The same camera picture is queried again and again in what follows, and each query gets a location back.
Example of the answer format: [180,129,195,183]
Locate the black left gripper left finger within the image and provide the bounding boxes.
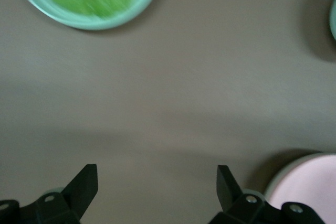
[19,164,99,224]

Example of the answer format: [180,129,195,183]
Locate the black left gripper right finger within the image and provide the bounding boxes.
[209,165,283,224]

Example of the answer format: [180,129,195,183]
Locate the pink bowl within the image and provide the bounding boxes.
[268,155,336,210]

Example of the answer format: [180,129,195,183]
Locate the green plate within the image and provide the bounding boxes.
[7,0,164,31]

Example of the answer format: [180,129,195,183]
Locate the green cup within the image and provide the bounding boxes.
[329,0,336,41]

